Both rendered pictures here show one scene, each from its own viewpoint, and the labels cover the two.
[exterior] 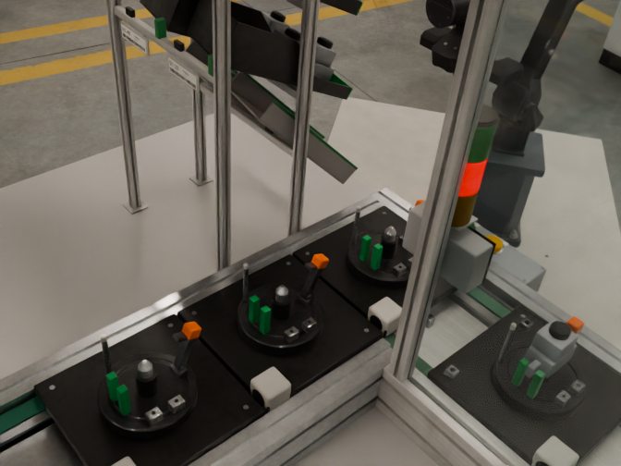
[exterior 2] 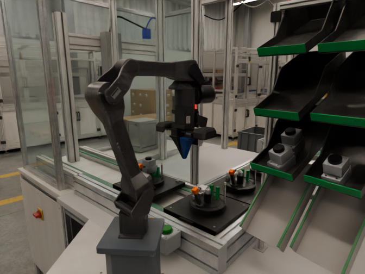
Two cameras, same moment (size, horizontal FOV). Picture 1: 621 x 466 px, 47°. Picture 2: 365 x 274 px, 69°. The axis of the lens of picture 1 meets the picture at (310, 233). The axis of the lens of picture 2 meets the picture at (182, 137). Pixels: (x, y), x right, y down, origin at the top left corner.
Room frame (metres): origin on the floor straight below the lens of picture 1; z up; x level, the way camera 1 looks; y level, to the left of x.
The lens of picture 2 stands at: (1.89, -0.30, 1.46)
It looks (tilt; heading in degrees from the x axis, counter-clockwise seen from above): 13 degrees down; 176
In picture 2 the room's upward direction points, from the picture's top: straight up
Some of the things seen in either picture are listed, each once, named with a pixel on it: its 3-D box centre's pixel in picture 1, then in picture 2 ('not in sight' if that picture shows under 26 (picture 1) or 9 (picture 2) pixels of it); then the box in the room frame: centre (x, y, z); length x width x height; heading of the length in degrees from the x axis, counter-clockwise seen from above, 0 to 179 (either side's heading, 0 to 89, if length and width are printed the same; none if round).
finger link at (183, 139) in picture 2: not in sight; (189, 148); (1.15, -0.23, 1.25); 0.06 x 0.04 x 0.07; 134
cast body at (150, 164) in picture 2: not in sight; (150, 163); (0.72, -0.37, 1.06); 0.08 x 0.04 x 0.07; 134
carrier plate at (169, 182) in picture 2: not in sight; (149, 185); (0.72, -0.37, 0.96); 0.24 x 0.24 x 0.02; 44
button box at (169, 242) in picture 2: not in sight; (151, 230); (1.06, -0.35, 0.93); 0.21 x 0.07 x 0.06; 44
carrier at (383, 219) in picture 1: (387, 244); (207, 195); (0.97, -0.14, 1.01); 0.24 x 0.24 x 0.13; 44
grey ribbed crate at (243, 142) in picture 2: not in sight; (270, 142); (-0.91, 0.90, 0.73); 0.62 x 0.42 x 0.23; 44
